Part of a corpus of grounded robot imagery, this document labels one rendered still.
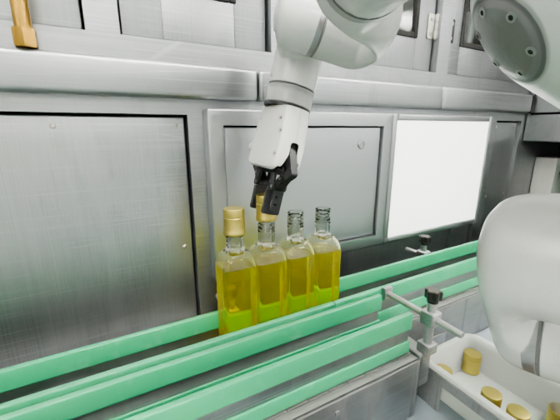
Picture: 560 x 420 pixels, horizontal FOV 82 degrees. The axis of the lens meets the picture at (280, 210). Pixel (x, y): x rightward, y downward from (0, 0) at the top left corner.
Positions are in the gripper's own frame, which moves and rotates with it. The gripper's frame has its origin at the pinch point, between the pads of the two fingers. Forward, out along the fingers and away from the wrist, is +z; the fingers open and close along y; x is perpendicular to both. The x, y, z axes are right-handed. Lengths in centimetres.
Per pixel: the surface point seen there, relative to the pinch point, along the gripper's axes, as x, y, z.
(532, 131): 103, -11, -38
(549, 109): 101, -7, -45
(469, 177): 75, -12, -16
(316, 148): 16.2, -12.4, -11.7
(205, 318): -4.9, -3.0, 22.9
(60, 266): -27.6, -16.1, 19.2
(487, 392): 42, 23, 26
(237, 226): -4.9, 1.7, 4.7
